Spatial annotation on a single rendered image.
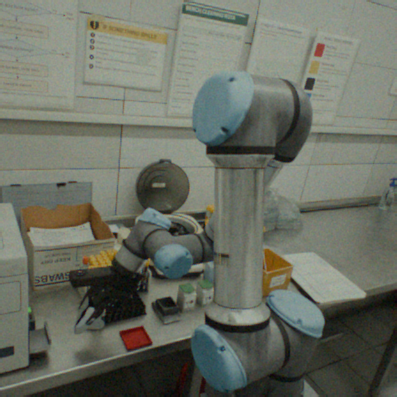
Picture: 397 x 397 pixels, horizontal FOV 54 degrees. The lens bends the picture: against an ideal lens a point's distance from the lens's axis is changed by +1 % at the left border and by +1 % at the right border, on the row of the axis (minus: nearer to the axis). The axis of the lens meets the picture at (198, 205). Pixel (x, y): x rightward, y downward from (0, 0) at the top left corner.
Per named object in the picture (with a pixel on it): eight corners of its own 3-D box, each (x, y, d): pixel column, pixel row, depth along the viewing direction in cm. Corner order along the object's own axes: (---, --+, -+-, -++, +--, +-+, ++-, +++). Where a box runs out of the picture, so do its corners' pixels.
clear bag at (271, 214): (251, 237, 171) (260, 198, 164) (222, 221, 182) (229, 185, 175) (284, 226, 188) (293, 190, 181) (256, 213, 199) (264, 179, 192)
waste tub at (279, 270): (260, 299, 128) (267, 273, 125) (235, 277, 138) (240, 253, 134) (288, 290, 136) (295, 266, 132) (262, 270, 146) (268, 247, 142)
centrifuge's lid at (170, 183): (139, 158, 143) (134, 154, 150) (135, 221, 149) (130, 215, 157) (193, 160, 151) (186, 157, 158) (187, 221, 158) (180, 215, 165)
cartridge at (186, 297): (182, 312, 116) (185, 293, 113) (175, 302, 120) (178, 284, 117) (194, 309, 118) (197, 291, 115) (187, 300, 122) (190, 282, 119)
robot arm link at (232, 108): (290, 383, 70) (302, 72, 63) (226, 415, 62) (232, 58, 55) (245, 354, 80) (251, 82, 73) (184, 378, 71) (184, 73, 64)
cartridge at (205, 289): (200, 307, 119) (204, 289, 117) (193, 299, 123) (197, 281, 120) (212, 305, 121) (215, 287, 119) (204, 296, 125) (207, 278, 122)
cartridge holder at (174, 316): (164, 324, 110) (165, 314, 108) (151, 305, 117) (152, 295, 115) (181, 320, 112) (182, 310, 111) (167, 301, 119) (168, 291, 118)
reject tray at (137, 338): (128, 351, 99) (128, 348, 98) (119, 333, 104) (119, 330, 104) (152, 344, 102) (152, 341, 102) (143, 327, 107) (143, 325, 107)
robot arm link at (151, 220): (158, 217, 90) (141, 202, 96) (131, 256, 90) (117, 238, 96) (180, 228, 95) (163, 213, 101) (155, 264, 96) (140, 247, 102)
